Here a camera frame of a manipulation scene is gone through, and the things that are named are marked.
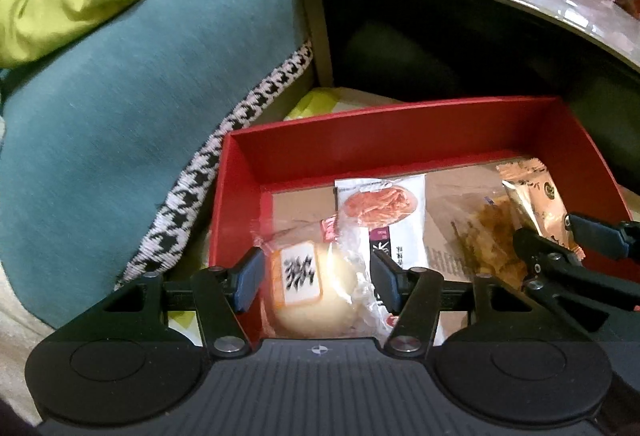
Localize gold foil snack packet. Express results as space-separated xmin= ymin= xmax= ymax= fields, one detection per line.
xmin=496 ymin=158 xmax=585 ymax=265

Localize clear bag steamed cake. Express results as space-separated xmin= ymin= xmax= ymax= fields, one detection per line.
xmin=253 ymin=215 xmax=394 ymax=343

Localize green white checkered tablecloth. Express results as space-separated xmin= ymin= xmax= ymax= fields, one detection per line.
xmin=168 ymin=88 xmax=399 ymax=346

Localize clear bag cornflake cookie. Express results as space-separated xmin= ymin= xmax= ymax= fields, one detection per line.
xmin=428 ymin=191 xmax=527 ymax=290

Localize white red snack packet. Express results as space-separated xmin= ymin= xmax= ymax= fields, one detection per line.
xmin=334 ymin=174 xmax=428 ymax=269

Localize red cardboard box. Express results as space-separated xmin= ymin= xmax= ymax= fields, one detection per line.
xmin=207 ymin=96 xmax=640 ymax=347

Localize teal houndstooth-trimmed sofa cover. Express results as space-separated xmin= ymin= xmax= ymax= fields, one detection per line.
xmin=1 ymin=0 xmax=314 ymax=328

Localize cream fleece blanket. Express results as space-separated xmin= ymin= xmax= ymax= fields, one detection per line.
xmin=0 ymin=269 xmax=53 ymax=425

